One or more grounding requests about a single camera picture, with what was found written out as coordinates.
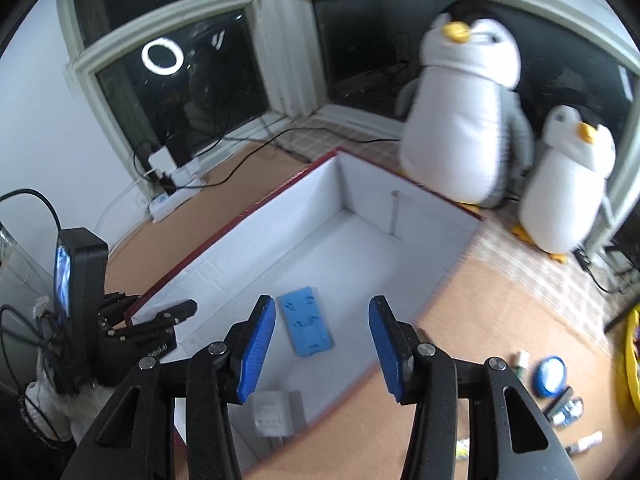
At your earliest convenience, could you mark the small plush penguin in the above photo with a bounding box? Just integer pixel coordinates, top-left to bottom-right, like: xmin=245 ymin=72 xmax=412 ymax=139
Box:
xmin=512 ymin=105 xmax=616 ymax=263

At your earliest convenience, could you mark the gloved left hand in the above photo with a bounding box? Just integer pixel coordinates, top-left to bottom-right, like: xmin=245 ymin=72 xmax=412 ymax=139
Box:
xmin=21 ymin=380 xmax=115 ymax=444

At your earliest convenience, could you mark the green white tube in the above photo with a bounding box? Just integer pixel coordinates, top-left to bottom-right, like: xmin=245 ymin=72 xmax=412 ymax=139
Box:
xmin=511 ymin=350 xmax=530 ymax=378

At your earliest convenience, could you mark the large plush penguin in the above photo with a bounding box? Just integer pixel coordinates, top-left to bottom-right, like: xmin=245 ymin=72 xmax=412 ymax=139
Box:
xmin=395 ymin=0 xmax=534 ymax=209

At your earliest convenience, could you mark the black plug on strip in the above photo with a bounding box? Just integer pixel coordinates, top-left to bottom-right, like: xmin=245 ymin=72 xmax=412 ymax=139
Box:
xmin=157 ymin=172 xmax=177 ymax=196

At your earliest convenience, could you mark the pink white bottle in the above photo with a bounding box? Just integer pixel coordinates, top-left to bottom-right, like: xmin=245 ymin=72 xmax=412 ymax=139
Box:
xmin=565 ymin=430 xmax=603 ymax=456

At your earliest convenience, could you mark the blue round tin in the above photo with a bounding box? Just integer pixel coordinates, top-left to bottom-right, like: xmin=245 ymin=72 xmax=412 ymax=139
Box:
xmin=532 ymin=356 xmax=567 ymax=399

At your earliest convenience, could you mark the white usb wall charger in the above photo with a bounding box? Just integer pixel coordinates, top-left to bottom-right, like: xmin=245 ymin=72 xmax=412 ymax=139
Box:
xmin=250 ymin=391 xmax=307 ymax=452

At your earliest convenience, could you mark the white power strip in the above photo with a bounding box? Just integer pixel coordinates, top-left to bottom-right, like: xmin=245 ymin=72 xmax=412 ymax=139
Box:
xmin=149 ymin=177 xmax=204 ymax=223

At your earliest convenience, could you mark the black extension bar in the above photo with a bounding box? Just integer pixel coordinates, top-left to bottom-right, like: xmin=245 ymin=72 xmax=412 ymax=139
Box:
xmin=573 ymin=247 xmax=591 ymax=272

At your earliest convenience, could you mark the patterned white lip balm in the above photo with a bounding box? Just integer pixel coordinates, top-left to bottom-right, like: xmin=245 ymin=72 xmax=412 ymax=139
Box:
xmin=456 ymin=438 xmax=470 ymax=463

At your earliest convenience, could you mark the blue phone stand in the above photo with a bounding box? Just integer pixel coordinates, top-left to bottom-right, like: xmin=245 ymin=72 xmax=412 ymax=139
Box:
xmin=277 ymin=286 xmax=333 ymax=358

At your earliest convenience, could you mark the black small tube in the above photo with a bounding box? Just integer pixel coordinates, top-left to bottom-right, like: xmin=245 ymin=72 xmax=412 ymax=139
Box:
xmin=544 ymin=386 xmax=574 ymax=422

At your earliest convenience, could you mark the red box white interior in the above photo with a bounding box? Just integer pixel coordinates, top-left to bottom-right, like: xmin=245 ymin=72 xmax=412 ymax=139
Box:
xmin=122 ymin=146 xmax=484 ymax=480

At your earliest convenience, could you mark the black cable on floor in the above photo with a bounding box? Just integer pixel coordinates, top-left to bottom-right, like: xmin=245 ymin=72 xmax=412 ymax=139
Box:
xmin=131 ymin=127 xmax=402 ymax=196

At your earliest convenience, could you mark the white charger on strip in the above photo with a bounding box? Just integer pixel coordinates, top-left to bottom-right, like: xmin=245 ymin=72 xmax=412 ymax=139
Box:
xmin=148 ymin=146 xmax=178 ymax=174

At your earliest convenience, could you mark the yellow fruit bowl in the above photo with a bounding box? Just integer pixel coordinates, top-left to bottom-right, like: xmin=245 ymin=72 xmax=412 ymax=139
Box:
xmin=616 ymin=306 xmax=639 ymax=428

